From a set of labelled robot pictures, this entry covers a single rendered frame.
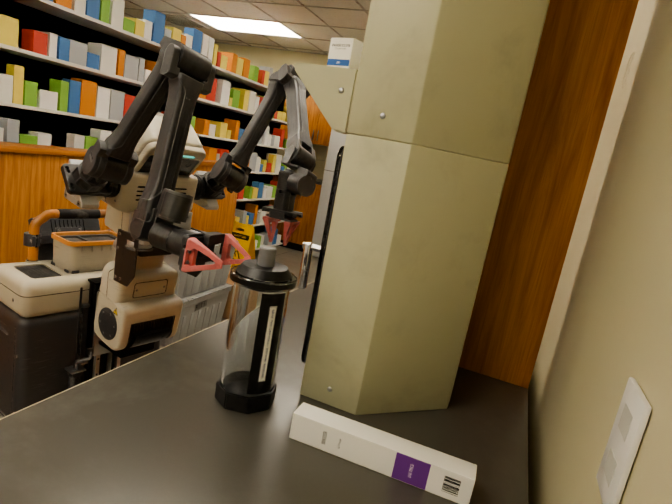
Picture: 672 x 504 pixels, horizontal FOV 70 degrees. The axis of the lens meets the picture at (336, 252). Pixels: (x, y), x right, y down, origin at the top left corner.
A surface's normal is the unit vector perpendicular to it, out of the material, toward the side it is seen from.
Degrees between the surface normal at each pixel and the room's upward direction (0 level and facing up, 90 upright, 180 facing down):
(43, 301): 90
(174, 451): 0
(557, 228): 90
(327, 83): 90
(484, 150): 90
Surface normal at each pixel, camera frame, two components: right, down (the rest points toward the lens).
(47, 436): 0.18, -0.96
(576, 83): -0.37, 0.12
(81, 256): 0.80, 0.29
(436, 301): 0.39, 0.25
